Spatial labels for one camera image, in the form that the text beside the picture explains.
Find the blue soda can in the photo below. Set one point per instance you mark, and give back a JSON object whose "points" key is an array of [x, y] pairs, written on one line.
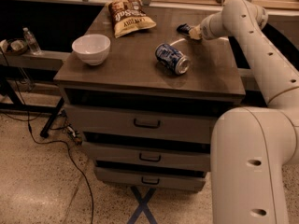
{"points": [[172, 58]]}

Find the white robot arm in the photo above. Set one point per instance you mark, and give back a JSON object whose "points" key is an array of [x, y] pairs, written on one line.
{"points": [[250, 145]]}

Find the brown chip bag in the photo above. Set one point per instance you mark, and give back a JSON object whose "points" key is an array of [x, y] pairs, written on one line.
{"points": [[127, 17]]}

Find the grey drawer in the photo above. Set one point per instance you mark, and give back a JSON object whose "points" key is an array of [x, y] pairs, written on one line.
{"points": [[173, 127], [193, 184], [147, 156]]}

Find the dark blue snack bar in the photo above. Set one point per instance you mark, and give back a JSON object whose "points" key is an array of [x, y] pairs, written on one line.
{"points": [[184, 29]]}

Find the grey side bench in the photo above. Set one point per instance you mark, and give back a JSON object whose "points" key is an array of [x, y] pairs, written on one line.
{"points": [[47, 60]]}

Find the white bowl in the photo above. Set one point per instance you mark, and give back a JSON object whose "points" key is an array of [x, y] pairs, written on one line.
{"points": [[92, 49]]}

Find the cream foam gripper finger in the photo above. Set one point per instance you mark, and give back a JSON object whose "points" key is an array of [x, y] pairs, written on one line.
{"points": [[195, 33]]}

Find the top grey drawer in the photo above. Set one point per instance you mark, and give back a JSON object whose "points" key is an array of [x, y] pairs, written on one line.
{"points": [[173, 127]]}

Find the clear water bottle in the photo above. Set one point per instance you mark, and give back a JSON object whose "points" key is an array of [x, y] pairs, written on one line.
{"points": [[31, 41]]}

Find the small round tray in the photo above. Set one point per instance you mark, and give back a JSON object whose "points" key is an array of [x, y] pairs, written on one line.
{"points": [[13, 47]]}

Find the bottom grey drawer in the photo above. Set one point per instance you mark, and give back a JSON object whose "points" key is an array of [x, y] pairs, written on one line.
{"points": [[193, 184]]}

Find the grey drawer cabinet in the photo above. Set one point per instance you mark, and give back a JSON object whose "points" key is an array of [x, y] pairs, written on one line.
{"points": [[132, 78]]}

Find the middle grey drawer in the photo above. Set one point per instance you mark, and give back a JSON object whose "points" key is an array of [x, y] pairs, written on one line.
{"points": [[147, 156]]}

